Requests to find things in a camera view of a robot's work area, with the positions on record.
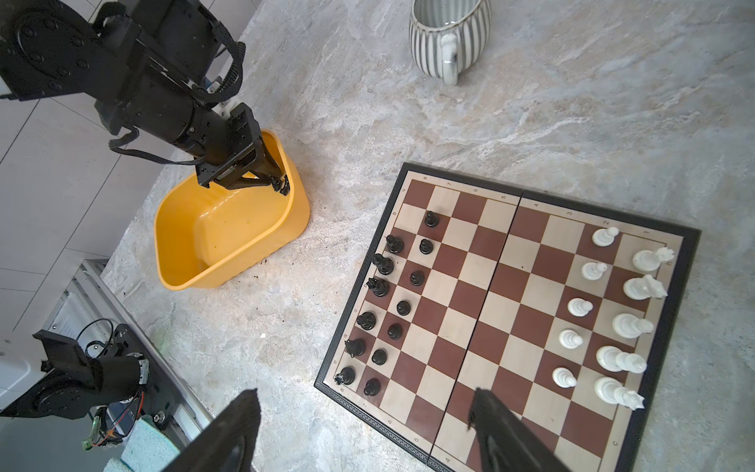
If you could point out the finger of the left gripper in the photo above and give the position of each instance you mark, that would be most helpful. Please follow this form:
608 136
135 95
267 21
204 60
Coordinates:
241 182
276 176

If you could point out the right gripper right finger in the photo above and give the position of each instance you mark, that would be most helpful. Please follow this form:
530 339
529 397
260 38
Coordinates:
505 443

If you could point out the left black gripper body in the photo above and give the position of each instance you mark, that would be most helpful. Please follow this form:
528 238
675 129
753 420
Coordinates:
221 147

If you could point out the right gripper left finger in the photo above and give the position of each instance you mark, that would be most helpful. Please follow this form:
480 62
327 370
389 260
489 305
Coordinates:
228 443

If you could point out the yellow plastic tray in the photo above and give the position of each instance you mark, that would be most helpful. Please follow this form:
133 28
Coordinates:
206 236

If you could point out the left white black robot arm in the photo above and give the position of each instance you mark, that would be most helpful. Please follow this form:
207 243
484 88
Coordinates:
152 67

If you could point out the white chess pieces on board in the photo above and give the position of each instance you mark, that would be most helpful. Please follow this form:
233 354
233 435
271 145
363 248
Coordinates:
598 331

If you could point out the black chess pieces on board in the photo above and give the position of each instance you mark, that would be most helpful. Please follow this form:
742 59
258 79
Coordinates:
386 349

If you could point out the green cloth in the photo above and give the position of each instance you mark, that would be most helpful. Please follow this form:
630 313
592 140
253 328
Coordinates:
147 450

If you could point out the brown white chessboard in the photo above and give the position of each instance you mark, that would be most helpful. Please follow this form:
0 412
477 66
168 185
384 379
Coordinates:
498 321

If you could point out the white ribbed ceramic cup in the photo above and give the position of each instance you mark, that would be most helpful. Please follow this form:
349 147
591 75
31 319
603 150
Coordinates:
448 36

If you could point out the aluminium rail frame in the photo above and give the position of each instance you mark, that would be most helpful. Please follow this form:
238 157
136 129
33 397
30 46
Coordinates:
90 361

